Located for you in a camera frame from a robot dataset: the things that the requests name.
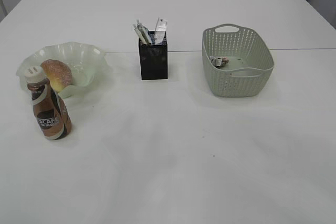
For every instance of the black square pen holder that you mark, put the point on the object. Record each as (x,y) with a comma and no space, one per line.
(154,59)

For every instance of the green plastic woven basket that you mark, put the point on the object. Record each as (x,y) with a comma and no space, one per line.
(250,61)

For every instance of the paper ball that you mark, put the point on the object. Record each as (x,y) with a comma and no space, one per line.
(217,61)
(225,62)

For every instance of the brown Nescafe coffee bottle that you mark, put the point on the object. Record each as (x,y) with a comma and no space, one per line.
(48,108)

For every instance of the golden sugared bread roll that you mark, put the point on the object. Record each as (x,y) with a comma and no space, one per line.
(58,73)

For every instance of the clear plastic ruler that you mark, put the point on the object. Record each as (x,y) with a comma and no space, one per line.
(160,30)

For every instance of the grey white ballpoint pen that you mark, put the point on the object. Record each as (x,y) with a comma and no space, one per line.
(139,27)

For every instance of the pale green wavy glass plate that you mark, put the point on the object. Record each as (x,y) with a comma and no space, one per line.
(85,61)

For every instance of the cream green ballpoint pen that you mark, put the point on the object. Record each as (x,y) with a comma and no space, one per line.
(140,35)

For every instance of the blue grey ballpoint pen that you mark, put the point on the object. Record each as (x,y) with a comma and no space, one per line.
(148,35)

